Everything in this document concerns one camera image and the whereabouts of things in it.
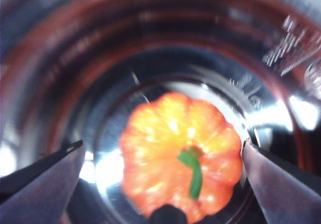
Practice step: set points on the orange pumpkin with green stem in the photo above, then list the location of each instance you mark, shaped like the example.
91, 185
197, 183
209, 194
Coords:
163, 133

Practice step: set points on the pale green electric steamer pot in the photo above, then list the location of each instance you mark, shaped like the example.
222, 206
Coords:
75, 58

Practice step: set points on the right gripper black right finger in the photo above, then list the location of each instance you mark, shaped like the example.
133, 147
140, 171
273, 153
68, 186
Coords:
288, 196

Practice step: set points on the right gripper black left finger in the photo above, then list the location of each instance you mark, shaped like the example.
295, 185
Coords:
37, 196

